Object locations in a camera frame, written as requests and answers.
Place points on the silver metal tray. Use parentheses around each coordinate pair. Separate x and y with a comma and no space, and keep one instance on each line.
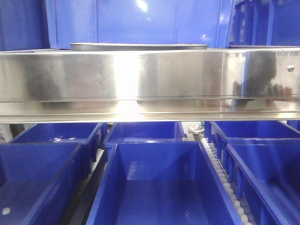
(84,46)

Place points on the blue rear centre bin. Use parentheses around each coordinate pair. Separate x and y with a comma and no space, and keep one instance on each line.
(143,132)

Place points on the blue bin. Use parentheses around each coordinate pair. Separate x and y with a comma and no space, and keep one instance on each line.
(221,133)
(167,183)
(267,177)
(143,132)
(90,135)
(38,181)

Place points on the white sneaker shoe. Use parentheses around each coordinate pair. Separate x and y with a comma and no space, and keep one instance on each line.
(196,129)

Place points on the blue rear left bin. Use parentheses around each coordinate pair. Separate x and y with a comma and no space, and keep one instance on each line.
(90,135)

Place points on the blue rear right bin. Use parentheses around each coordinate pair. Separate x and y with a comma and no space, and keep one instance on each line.
(221,133)

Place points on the blue lower centre bin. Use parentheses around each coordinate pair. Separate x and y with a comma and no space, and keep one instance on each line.
(167,183)

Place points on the large blue upper crate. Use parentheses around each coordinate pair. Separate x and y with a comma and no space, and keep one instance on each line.
(139,22)

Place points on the blue lower right bin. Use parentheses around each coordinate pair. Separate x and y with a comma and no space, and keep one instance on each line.
(267,177)

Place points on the blue lower left bin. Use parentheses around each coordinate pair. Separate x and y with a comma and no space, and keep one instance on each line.
(38,181)

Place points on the blue upper right crate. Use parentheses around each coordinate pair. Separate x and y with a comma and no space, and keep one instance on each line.
(266,22)

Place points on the stainless steel shelf front rail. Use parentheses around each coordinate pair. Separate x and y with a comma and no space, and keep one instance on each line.
(212,84)

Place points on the white roller track rail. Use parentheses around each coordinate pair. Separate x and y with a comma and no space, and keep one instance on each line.
(209,147)

